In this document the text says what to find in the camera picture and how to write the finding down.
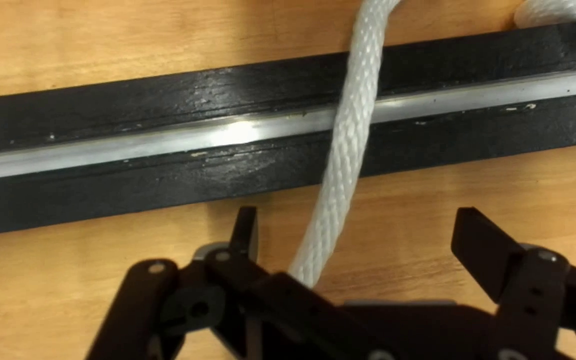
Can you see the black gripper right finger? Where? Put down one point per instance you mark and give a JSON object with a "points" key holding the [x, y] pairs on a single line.
{"points": [[529, 281]]}

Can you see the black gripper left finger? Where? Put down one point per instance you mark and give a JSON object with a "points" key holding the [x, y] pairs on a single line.
{"points": [[234, 293]]}

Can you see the black grooved bar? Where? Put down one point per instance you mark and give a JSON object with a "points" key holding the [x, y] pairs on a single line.
{"points": [[134, 142]]}

